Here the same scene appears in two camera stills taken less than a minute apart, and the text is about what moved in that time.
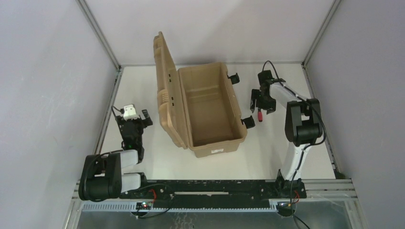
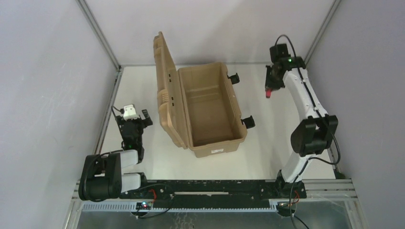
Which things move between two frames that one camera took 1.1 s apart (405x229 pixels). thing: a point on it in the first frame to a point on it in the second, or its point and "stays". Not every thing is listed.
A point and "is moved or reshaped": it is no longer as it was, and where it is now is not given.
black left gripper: [132, 123] stays
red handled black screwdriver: [260, 115] is moved or reshaped
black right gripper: [264, 98] to [271, 81]
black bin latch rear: [234, 78] stays
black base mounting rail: [217, 193] stays
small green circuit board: [143, 205] stays
